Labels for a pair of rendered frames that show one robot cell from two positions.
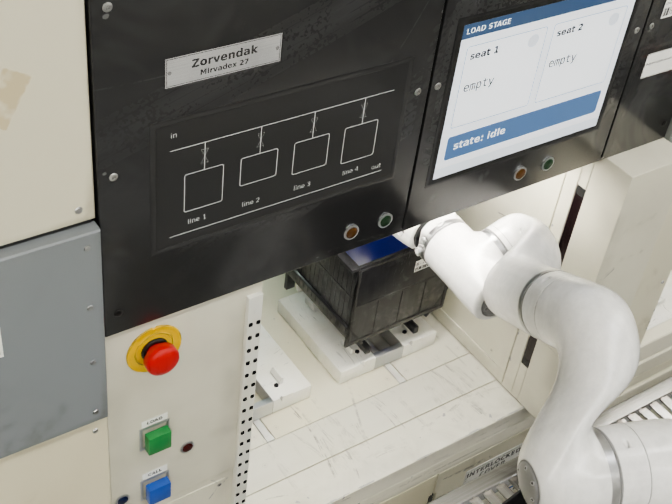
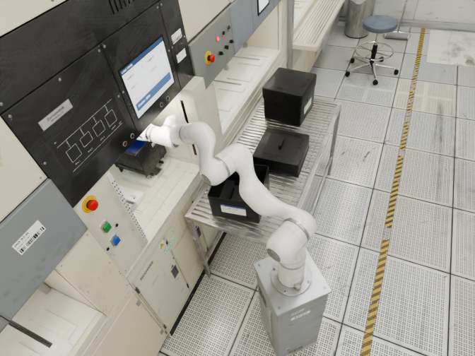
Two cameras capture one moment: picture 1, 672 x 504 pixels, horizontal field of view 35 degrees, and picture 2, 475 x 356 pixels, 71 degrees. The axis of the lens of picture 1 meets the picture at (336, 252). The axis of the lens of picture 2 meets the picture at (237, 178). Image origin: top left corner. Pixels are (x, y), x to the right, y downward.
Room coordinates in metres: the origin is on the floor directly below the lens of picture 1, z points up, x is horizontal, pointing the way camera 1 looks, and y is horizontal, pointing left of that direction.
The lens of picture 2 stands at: (-0.14, -0.04, 2.26)
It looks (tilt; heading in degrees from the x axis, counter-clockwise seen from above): 47 degrees down; 339
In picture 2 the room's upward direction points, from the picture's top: 8 degrees counter-clockwise
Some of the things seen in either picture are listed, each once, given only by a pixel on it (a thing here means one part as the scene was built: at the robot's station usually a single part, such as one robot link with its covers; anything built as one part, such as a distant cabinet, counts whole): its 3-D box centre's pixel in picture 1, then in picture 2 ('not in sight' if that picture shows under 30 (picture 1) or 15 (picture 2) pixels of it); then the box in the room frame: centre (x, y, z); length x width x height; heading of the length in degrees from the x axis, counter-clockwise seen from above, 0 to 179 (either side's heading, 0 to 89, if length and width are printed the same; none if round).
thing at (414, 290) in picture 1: (370, 240); (136, 145); (1.39, -0.05, 1.09); 0.24 x 0.20 x 0.32; 130
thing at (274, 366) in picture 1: (226, 371); (118, 203); (1.23, 0.16, 0.89); 0.22 x 0.21 x 0.04; 39
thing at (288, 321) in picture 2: not in sight; (289, 306); (0.45, -0.46, 0.38); 0.28 x 0.28 x 0.76; 84
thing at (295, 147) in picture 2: not in sight; (281, 149); (1.16, -0.85, 0.83); 0.29 x 0.29 x 0.13; 41
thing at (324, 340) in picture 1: (356, 319); (145, 169); (1.40, -0.05, 0.89); 0.22 x 0.21 x 0.04; 39
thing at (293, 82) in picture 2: not in sight; (289, 96); (1.54, -1.15, 0.89); 0.29 x 0.29 x 0.25; 35
